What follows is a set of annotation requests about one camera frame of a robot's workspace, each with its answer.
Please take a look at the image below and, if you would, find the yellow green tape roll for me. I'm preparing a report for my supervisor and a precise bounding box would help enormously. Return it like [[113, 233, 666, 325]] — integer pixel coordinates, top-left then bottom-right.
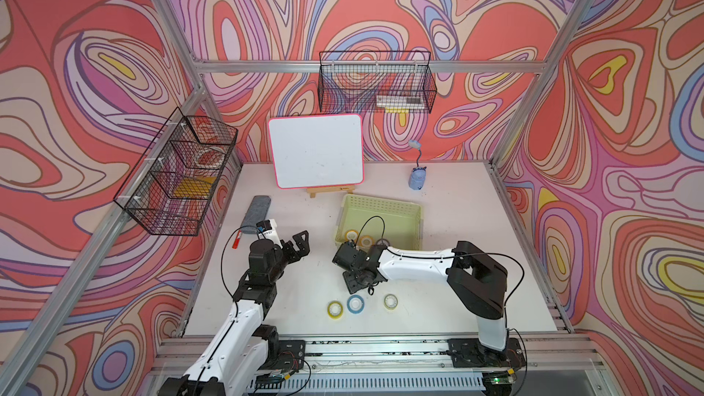
[[326, 301, 345, 320]]

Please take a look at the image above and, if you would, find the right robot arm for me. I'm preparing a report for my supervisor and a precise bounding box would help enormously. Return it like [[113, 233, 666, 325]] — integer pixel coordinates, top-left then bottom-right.
[[332, 240, 508, 352]]

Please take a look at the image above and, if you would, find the blue tape roll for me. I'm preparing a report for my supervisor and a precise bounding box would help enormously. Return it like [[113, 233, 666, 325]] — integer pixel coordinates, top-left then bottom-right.
[[346, 294, 365, 315]]

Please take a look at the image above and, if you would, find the clear yellowish tape roll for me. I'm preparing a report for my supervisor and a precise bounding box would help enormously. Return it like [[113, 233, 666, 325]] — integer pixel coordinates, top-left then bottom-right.
[[383, 293, 399, 310]]

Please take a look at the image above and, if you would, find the blue mouse shaped lamp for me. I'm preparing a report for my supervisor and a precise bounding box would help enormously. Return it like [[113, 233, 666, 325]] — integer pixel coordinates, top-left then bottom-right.
[[408, 140, 426, 191]]

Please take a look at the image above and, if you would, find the green plastic storage basket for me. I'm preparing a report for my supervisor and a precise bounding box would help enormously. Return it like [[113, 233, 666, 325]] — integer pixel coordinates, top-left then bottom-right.
[[334, 194, 424, 250]]

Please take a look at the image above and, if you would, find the pink framed whiteboard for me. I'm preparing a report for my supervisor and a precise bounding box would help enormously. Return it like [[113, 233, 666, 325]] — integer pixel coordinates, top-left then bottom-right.
[[268, 115, 365, 190]]

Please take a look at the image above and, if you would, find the green circuit board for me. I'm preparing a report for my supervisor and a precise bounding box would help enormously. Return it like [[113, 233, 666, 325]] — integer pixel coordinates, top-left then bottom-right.
[[254, 373, 291, 390]]

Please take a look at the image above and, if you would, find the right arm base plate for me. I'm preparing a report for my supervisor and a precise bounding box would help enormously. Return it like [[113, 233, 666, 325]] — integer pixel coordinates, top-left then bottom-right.
[[447, 337, 527, 370]]

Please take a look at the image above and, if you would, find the grey box in basket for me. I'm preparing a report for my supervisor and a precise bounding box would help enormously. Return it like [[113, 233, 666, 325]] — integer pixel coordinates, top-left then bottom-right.
[[376, 95, 426, 111]]

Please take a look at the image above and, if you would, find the orange tape roll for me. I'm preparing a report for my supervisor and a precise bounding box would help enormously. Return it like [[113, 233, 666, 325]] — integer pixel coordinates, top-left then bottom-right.
[[357, 236, 375, 249], [345, 229, 359, 246]]

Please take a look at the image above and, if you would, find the black wire basket back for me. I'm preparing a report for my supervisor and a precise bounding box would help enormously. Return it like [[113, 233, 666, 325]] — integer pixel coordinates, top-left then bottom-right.
[[317, 49, 437, 115]]

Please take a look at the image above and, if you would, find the yellow sponge in basket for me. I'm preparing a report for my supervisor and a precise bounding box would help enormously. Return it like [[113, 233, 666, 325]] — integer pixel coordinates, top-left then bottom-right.
[[172, 177, 216, 200]]

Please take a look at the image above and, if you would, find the grey whiteboard eraser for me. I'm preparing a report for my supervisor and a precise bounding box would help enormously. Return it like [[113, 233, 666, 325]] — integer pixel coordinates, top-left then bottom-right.
[[240, 195, 271, 232]]

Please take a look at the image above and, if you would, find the red marker pen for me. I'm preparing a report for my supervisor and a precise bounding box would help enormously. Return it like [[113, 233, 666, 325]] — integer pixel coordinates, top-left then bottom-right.
[[232, 232, 242, 249]]

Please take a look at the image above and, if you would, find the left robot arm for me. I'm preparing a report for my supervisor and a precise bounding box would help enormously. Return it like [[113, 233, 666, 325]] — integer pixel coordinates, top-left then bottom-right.
[[157, 225, 310, 395]]

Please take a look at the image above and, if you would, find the wooden whiteboard stand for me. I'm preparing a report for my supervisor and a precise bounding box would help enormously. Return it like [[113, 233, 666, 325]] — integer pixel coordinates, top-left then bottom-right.
[[306, 185, 356, 199]]

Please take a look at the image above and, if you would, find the black wire basket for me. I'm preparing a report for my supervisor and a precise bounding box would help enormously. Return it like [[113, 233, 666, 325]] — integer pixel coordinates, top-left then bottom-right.
[[113, 108, 238, 237], [317, 49, 437, 115]]

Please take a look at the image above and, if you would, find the black wire basket left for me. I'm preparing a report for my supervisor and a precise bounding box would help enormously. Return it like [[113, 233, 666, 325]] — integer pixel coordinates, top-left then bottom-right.
[[113, 108, 238, 237]]

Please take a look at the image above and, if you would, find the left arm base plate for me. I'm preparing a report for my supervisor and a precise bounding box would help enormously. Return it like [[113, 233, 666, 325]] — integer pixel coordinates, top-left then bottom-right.
[[260, 339, 306, 372]]

